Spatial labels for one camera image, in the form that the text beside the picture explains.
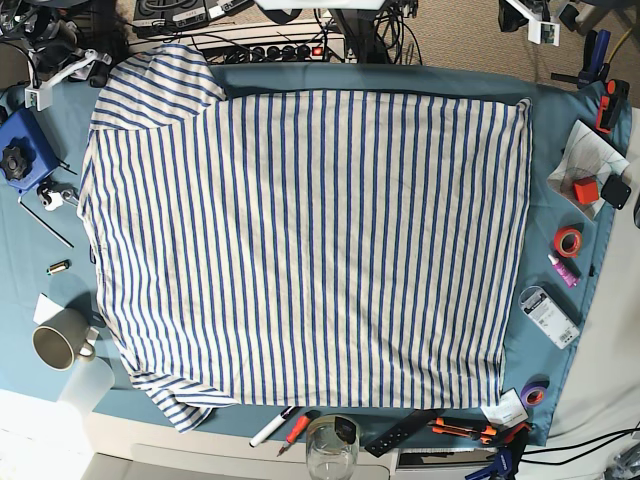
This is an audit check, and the blue black spring clamp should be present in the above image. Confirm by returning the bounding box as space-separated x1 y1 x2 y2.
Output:
465 422 532 480

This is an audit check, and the purple tape roll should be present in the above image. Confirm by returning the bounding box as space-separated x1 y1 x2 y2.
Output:
520 381 548 408

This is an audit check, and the clear drinking glass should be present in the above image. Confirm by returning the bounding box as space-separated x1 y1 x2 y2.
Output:
306 415 360 480

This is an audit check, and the pink glue tube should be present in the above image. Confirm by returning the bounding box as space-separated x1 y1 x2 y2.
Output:
547 253 579 288

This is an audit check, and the red tape roll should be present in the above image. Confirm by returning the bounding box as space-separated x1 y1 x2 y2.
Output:
553 226 583 258

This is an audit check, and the white card box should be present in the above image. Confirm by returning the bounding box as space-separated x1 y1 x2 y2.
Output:
481 388 528 429

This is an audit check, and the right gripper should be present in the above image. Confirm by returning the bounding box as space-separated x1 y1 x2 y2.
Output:
29 42 113 88

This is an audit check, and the grey ceramic mug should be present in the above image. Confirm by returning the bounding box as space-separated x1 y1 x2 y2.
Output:
32 308 96 371

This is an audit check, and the teal table cloth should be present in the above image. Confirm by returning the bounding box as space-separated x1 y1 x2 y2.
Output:
1 63 639 442

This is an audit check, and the black remote control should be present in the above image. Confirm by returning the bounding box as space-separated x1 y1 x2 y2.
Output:
364 409 442 458

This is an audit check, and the black orange clamp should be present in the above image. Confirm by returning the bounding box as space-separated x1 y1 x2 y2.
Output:
595 79 630 134

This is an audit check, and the white printed paper sheet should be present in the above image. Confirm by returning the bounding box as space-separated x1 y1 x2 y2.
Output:
547 120 629 222

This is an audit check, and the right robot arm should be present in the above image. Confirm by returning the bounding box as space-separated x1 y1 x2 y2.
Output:
1 1 118 88

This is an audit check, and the orange black utility knife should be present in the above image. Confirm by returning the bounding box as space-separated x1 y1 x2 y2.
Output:
428 417 497 445

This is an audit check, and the red cube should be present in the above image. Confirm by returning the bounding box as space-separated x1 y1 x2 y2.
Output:
572 177 600 205

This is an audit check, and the clear plastic screw box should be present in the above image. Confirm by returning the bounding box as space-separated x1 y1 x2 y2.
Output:
518 285 580 349

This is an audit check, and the blue black bar clamp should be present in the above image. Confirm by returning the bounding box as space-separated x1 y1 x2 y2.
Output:
551 29 611 89

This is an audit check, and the translucent plastic cup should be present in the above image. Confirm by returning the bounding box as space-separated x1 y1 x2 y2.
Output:
58 357 115 417

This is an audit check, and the small brass cylinder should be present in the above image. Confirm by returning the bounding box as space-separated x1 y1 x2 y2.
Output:
46 260 71 276

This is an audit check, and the blue white striped T-shirt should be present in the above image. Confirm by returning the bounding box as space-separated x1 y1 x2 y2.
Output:
77 44 533 432

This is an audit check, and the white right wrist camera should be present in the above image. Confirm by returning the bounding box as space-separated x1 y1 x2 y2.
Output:
24 49 98 111

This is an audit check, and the blue device with black knob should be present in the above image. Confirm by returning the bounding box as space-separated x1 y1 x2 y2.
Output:
1 108 59 195

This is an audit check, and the red handled screwdriver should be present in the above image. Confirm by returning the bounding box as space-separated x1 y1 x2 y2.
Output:
277 410 320 457

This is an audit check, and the white paper note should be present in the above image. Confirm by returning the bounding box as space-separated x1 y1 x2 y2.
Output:
33 293 64 325

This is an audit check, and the black square mount plate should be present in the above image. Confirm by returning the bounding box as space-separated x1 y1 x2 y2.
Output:
600 174 631 210

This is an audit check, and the white black marker pen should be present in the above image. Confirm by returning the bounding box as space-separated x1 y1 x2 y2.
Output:
249 406 299 448

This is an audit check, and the white metal small part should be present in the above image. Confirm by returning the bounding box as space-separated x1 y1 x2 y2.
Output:
36 181 79 212

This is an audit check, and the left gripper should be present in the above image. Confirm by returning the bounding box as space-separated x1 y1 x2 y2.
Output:
498 0 538 33

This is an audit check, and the black allen key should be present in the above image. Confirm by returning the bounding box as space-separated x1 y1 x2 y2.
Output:
17 195 74 249

